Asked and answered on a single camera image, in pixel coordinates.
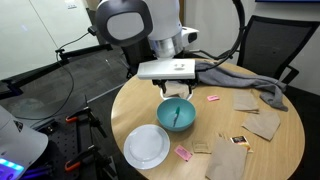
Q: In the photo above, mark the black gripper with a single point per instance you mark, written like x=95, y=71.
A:
x=161, y=84

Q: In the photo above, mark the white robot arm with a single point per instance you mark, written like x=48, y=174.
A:
x=126, y=22

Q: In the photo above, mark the teal plastic bowl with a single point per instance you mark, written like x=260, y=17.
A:
x=166, y=111

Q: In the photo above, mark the grey sweatshirt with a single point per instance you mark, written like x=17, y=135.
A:
x=272, y=89

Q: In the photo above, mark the brown napkin on plate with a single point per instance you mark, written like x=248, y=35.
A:
x=175, y=85

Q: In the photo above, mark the pink sticky packet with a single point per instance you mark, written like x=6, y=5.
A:
x=212, y=98

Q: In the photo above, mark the small brown paper piece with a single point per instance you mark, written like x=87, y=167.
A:
x=201, y=147

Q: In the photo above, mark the pink packet near plate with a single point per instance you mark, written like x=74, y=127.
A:
x=183, y=153

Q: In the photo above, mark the small snack packet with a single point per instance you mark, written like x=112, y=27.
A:
x=241, y=140

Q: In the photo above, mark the large white plate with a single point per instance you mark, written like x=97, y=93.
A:
x=146, y=147

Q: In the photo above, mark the black mesh office chair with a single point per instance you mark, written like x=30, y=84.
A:
x=269, y=45

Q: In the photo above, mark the orange black clamp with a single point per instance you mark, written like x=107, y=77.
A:
x=92, y=151
x=87, y=113

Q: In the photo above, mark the grey device with lights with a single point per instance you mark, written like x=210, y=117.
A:
x=20, y=146

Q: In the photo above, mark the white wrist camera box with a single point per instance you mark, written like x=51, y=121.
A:
x=167, y=69

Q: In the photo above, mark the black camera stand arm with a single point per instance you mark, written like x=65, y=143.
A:
x=14, y=83

